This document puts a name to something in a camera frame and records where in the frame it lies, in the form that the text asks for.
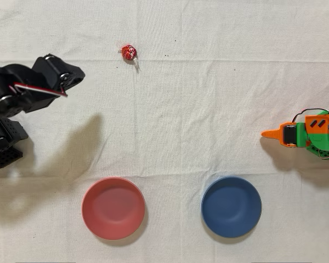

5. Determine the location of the red candy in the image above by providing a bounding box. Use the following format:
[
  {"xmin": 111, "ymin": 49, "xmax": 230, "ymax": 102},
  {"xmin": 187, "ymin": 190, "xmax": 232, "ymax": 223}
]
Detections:
[{"xmin": 117, "ymin": 43, "xmax": 141, "ymax": 73}]

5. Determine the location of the blue bowl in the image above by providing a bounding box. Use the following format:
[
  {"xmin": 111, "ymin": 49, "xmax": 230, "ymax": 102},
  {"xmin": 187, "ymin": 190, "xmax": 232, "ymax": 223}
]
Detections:
[{"xmin": 201, "ymin": 175, "xmax": 263, "ymax": 238}]

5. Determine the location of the red bowl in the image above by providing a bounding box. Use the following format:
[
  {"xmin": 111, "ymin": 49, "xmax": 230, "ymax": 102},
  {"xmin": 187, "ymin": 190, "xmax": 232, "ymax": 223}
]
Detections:
[{"xmin": 81, "ymin": 176, "xmax": 146, "ymax": 241}]

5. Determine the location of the white tablecloth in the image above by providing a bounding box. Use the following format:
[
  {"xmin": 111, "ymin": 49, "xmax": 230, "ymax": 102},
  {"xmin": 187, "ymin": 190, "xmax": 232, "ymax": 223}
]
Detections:
[{"xmin": 0, "ymin": 0, "xmax": 329, "ymax": 263}]

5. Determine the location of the thin gripper servo cable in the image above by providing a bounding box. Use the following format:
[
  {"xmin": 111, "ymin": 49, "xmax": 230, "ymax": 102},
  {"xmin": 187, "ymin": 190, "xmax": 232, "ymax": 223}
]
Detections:
[{"xmin": 8, "ymin": 81, "xmax": 69, "ymax": 98}]

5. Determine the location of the orange arm servo cable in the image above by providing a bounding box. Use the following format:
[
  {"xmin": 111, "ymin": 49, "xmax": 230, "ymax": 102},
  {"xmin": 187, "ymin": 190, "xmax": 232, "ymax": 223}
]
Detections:
[{"xmin": 291, "ymin": 108, "xmax": 329, "ymax": 127}]

